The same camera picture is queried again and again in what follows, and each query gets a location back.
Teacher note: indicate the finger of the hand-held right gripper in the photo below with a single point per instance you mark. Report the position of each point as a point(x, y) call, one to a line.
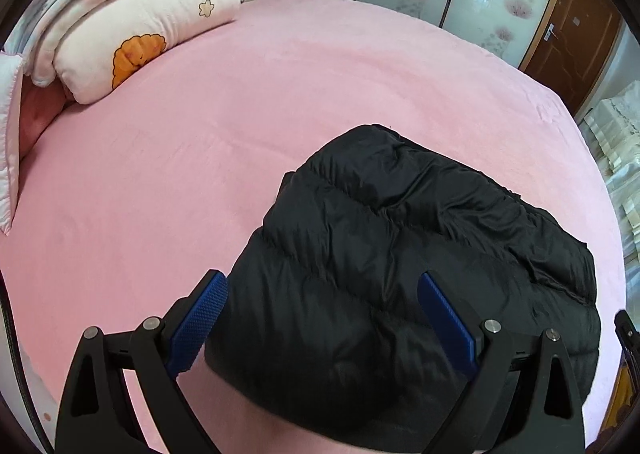
point(627, 331)

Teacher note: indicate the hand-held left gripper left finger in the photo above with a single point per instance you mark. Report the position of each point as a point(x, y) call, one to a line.
point(200, 319)

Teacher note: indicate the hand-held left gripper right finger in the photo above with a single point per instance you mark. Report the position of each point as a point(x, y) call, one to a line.
point(445, 319)

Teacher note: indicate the black down jacket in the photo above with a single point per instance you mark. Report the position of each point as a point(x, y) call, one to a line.
point(380, 244)

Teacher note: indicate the light wooden cabinet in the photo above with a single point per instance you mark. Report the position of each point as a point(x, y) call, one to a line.
point(619, 399)

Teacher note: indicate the white lace cloth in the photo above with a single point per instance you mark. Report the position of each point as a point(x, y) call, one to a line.
point(617, 149)

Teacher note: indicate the pink bed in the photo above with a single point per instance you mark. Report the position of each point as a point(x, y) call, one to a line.
point(280, 84)

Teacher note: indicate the white quilted cover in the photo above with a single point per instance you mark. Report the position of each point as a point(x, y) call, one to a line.
point(10, 144)

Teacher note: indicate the brown wooden door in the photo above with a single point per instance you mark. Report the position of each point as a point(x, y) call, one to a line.
point(575, 34)

